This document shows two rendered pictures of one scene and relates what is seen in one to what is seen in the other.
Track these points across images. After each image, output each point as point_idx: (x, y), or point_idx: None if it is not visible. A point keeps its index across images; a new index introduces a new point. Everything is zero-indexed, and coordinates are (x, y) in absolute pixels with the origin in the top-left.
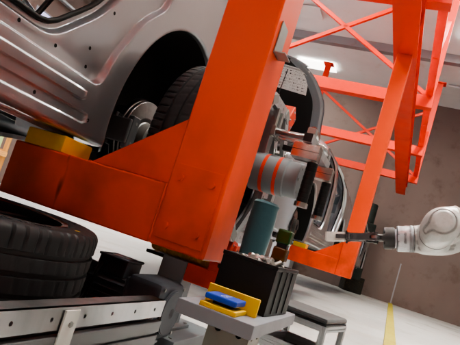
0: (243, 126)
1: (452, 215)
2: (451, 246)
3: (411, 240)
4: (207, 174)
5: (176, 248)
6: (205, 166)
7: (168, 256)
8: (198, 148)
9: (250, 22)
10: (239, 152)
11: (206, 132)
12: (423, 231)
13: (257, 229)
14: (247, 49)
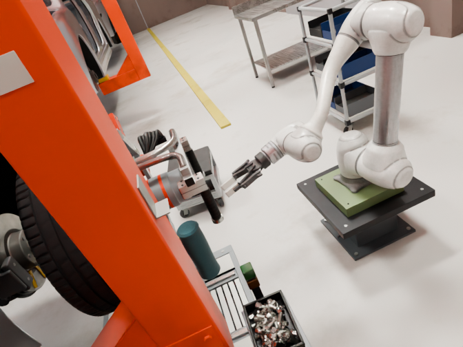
0: (193, 292)
1: (316, 146)
2: None
3: (280, 155)
4: (196, 336)
5: None
6: (189, 332)
7: None
8: (170, 329)
9: (111, 222)
10: (203, 301)
11: (165, 318)
12: (296, 160)
13: (200, 251)
14: (135, 245)
